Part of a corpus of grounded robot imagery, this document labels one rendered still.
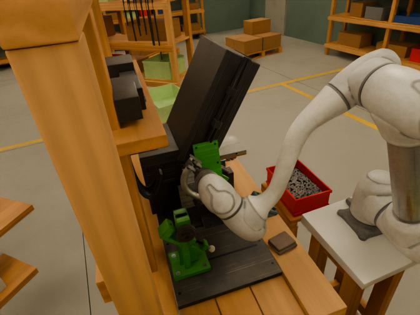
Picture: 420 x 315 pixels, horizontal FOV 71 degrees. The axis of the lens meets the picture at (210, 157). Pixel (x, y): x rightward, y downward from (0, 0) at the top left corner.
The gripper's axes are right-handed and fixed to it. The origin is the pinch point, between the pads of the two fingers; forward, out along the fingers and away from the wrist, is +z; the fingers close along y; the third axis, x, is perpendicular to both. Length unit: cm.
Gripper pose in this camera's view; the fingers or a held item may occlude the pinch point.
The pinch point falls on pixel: (194, 164)
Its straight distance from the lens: 126.5
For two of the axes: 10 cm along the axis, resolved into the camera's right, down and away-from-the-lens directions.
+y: -7.7, -5.3, -3.7
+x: -5.9, 8.1, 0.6
